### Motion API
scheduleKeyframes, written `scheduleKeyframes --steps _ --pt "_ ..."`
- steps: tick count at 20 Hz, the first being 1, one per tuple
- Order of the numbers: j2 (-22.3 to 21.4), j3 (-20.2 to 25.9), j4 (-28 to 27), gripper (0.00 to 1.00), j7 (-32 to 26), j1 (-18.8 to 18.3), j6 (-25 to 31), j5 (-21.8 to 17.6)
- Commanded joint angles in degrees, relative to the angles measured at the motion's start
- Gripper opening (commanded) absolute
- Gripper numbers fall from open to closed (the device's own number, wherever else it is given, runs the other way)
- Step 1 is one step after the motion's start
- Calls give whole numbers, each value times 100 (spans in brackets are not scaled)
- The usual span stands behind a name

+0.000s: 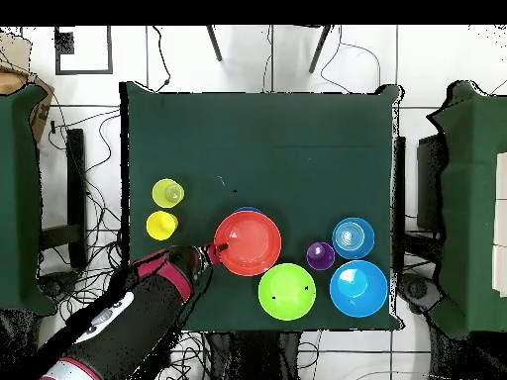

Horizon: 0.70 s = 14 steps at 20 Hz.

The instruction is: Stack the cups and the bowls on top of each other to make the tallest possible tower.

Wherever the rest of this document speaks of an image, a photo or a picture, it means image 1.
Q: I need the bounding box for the orange bowl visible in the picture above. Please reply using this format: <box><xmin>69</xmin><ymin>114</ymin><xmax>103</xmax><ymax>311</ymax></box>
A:
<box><xmin>212</xmin><ymin>210</ymin><xmax>283</xmax><ymax>277</ymax></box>

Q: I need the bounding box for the purple cup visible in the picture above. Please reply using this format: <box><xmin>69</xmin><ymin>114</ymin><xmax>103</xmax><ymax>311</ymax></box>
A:
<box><xmin>305</xmin><ymin>240</ymin><xmax>337</xmax><ymax>272</ymax></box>

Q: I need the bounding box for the yellow cup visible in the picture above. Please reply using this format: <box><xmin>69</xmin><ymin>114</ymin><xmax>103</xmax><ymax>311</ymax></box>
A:
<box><xmin>145</xmin><ymin>210</ymin><xmax>179</xmax><ymax>241</ymax></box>
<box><xmin>151</xmin><ymin>178</ymin><xmax>186</xmax><ymax>210</ymax></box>

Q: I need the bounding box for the green bowl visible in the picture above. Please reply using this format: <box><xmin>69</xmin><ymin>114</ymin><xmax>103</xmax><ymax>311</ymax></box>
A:
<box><xmin>257</xmin><ymin>262</ymin><xmax>317</xmax><ymax>322</ymax></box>

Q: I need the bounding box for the dark green tablecloth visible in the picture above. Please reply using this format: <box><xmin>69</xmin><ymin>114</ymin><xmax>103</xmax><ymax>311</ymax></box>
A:
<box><xmin>119</xmin><ymin>81</ymin><xmax>405</xmax><ymax>333</ymax></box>

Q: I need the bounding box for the large blue bowl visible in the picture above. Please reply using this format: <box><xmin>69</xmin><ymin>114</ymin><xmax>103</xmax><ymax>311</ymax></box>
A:
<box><xmin>329</xmin><ymin>259</ymin><xmax>389</xmax><ymax>319</ymax></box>

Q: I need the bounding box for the black floor stand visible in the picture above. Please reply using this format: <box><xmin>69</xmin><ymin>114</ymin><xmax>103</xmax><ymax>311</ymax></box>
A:
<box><xmin>38</xmin><ymin>128</ymin><xmax>89</xmax><ymax>270</ymax></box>

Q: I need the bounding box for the black stand base with knob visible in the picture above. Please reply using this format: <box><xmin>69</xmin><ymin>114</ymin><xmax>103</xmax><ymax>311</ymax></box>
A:
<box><xmin>37</xmin><ymin>270</ymin><xmax>82</xmax><ymax>304</ymax></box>

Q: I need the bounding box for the green cloth covered table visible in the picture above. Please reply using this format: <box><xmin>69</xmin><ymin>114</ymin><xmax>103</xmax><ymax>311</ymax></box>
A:
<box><xmin>427</xmin><ymin>80</ymin><xmax>507</xmax><ymax>337</ymax></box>
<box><xmin>0</xmin><ymin>84</ymin><xmax>56</xmax><ymax>316</ymax></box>

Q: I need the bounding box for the black tripod leg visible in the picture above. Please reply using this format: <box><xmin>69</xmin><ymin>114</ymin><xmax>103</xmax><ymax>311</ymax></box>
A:
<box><xmin>307</xmin><ymin>25</ymin><xmax>333</xmax><ymax>75</ymax></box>
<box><xmin>205</xmin><ymin>25</ymin><xmax>224</xmax><ymax>63</ymax></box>

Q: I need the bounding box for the black box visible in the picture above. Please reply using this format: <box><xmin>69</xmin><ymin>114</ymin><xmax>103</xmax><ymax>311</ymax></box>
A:
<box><xmin>416</xmin><ymin>134</ymin><xmax>447</xmax><ymax>233</ymax></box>

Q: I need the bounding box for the cardboard box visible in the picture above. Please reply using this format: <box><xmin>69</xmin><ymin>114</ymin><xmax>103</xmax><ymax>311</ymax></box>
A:
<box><xmin>0</xmin><ymin>31</ymin><xmax>55</xmax><ymax>143</ymax></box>

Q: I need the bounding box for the tangle of cables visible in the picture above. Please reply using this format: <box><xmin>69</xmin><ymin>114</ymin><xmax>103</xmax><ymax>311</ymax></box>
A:
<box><xmin>37</xmin><ymin>106</ymin><xmax>211</xmax><ymax>380</ymax></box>

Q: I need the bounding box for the black cable with plug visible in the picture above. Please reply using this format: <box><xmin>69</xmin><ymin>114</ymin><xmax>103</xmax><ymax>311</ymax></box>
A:
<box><xmin>152</xmin><ymin>25</ymin><xmax>172</xmax><ymax>93</ymax></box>

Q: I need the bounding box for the black square floor frame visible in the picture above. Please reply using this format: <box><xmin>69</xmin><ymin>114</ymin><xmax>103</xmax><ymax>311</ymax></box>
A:
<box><xmin>53</xmin><ymin>25</ymin><xmax>114</xmax><ymax>76</ymax></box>

